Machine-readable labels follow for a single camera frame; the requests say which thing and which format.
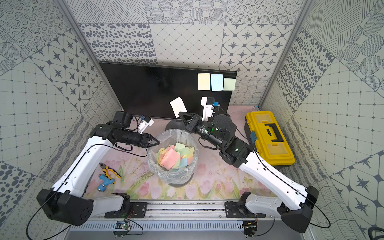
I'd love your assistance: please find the yellow black toolbox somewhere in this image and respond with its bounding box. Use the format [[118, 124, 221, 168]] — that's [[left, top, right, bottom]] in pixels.
[[244, 111, 296, 166]]

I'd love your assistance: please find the blue sticky note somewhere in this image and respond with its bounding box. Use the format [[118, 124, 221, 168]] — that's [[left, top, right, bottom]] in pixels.
[[211, 74, 224, 92]]

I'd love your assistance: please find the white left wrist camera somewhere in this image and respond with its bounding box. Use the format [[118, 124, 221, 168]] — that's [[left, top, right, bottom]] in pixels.
[[138, 116, 154, 134]]

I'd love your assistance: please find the yellow sticky note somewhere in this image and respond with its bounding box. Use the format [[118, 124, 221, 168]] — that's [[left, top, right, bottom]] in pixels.
[[198, 73, 211, 91]]

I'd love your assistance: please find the orange-yellow sticky note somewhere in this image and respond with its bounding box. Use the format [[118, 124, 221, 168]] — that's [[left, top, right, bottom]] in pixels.
[[170, 97, 187, 118]]

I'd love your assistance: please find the pile of discarded sticky notes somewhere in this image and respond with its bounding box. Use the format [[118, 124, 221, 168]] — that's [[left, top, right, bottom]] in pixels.
[[155, 143, 196, 171]]

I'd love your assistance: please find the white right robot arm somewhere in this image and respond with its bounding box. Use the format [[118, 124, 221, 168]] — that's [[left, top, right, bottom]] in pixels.
[[179, 112, 319, 234]]

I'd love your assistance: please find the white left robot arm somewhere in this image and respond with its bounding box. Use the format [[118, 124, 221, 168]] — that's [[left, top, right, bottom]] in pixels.
[[37, 111, 160, 226]]

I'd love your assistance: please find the black monitor with grey stand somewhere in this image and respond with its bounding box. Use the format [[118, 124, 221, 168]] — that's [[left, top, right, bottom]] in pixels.
[[100, 61, 237, 130]]

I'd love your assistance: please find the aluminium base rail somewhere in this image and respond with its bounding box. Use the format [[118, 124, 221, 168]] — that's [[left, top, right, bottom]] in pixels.
[[73, 200, 276, 234]]

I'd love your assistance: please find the blue plastic tool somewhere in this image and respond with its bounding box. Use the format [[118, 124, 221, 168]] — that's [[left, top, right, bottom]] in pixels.
[[97, 174, 115, 192]]

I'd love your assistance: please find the mesh bin with plastic liner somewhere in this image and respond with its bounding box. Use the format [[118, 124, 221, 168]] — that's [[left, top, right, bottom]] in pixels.
[[147, 129, 199, 188]]

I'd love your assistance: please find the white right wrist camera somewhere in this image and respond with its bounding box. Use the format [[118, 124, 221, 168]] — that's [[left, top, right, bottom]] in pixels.
[[201, 97, 220, 121]]

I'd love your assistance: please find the right circuit board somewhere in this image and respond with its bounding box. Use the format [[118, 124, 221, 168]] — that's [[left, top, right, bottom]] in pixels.
[[243, 221, 258, 237]]

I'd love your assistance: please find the circuit board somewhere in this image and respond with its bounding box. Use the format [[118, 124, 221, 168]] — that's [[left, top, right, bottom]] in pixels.
[[243, 221, 258, 237], [113, 221, 132, 237]]

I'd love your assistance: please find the green sticky note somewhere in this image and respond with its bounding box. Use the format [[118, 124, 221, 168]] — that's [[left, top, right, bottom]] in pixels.
[[224, 78, 236, 91]]

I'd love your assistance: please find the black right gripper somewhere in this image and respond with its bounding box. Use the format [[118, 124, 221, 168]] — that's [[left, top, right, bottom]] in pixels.
[[179, 112, 225, 150]]

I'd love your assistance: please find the left circuit board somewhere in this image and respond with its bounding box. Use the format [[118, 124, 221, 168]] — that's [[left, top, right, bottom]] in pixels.
[[113, 221, 132, 237]]

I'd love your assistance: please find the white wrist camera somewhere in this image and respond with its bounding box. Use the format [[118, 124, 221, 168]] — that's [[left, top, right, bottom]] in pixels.
[[201, 97, 220, 121], [138, 116, 154, 134]]

